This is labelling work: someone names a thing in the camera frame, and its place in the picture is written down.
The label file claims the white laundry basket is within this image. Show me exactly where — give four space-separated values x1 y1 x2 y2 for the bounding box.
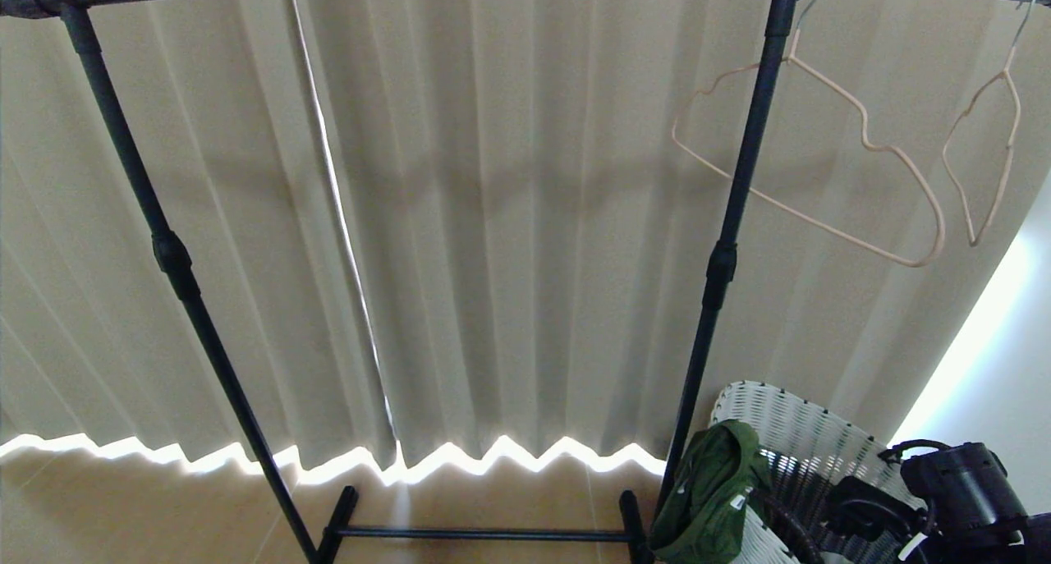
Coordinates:
710 381 951 564

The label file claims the green garment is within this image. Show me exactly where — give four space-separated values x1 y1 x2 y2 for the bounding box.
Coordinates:
649 420 773 564

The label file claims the black clothes rack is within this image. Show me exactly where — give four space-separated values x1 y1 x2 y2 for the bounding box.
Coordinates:
0 0 1051 564

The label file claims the beige curtain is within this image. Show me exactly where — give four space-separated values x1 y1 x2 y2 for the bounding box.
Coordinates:
0 0 1051 487

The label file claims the pink clothes hanger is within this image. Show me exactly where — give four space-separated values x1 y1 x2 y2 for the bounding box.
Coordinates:
672 0 947 268
942 0 1040 247

